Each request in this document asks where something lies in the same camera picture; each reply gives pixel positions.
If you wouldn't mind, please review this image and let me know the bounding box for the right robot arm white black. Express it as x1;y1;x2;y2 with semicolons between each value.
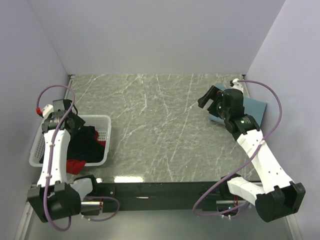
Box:
194;83;306;223

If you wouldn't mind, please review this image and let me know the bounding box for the folded blue t shirt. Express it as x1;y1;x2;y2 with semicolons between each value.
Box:
208;83;267;126

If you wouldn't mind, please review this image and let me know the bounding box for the red t shirt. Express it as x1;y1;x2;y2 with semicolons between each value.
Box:
66;130;105;175

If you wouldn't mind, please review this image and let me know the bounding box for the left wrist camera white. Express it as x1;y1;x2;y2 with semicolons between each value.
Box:
35;104;54;119

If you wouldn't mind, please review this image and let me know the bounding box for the white plastic laundry basket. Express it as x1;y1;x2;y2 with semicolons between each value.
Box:
29;114;112;168

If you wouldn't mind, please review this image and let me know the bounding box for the aluminium rail frame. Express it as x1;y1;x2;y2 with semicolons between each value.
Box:
13;199;33;240

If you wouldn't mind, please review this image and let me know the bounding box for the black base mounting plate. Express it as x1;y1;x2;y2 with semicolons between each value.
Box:
87;181;215;213

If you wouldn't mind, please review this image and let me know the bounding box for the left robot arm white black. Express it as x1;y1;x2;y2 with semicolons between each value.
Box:
27;99;100;223

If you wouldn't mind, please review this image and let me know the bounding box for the black t shirt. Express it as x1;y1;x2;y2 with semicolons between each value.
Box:
43;126;105;164

